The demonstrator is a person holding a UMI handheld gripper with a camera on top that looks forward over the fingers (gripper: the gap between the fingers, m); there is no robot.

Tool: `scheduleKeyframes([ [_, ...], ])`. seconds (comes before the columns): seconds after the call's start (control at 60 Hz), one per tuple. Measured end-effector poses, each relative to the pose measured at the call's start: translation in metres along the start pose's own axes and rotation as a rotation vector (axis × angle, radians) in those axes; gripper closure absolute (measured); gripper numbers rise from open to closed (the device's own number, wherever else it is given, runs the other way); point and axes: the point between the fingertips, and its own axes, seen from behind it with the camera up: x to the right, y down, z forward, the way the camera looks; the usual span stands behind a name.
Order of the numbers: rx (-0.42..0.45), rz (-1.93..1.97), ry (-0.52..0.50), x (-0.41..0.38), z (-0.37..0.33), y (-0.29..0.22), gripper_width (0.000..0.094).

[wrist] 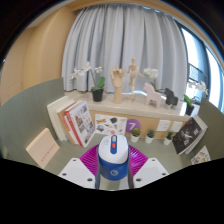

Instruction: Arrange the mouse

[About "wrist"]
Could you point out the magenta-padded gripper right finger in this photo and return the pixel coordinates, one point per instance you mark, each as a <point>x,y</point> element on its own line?
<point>138,160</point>

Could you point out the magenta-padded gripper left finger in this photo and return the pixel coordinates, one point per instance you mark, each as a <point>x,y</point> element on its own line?
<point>88,160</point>

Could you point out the blue and white computer mouse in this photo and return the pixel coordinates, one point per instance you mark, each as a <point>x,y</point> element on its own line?
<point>113,156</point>

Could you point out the small succulent in white pot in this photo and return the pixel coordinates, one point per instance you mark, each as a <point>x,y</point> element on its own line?
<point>167,140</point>
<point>135,138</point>
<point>149,139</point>

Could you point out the purple round number sign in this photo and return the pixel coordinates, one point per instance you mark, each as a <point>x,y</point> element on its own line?
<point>132,125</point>

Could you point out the thin white and red book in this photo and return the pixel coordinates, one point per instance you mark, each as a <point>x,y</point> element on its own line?
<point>68,128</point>

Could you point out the red-spined picture-cover book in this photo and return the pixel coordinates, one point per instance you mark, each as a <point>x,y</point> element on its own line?
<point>81,121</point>

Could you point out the white sticker sheet card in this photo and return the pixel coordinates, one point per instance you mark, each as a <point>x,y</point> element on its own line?
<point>110,124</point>

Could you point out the beige book with red text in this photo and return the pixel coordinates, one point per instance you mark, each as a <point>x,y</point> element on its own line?
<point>42,148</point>

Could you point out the cream book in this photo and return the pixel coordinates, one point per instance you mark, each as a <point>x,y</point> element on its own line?
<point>59,120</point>

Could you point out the black cover book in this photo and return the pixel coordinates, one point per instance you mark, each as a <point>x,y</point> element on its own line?
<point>187,136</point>

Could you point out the thick white book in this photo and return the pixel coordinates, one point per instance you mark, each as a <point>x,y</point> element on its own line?
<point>53,115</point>

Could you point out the food picture card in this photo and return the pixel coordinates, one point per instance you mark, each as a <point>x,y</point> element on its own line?
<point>200,156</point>

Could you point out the white orchid in black pot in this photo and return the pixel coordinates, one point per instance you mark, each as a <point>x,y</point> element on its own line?
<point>97,95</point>
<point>190,108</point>

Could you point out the pink horse figure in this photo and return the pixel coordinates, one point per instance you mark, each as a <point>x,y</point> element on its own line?
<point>153,95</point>

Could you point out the black horse figure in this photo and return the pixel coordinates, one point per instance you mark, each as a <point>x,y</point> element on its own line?
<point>170,97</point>

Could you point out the wooden hand model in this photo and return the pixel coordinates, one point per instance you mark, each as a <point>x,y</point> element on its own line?
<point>117,83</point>

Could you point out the green desk partition panel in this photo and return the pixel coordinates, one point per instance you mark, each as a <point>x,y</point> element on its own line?
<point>215,133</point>
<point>23,110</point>

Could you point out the wooden mannequin figure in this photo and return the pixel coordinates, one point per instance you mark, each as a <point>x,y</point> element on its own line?
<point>133,76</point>

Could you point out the white orchid flowers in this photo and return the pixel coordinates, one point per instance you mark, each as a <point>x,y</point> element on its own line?
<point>151,73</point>

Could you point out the dark-framed window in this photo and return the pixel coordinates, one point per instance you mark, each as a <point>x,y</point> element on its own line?
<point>213,76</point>

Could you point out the light grey curtain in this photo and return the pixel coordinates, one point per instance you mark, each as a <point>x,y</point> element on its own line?
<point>126,36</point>

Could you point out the white wall socket plate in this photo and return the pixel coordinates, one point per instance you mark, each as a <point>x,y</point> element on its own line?
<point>176,126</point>
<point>163,125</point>

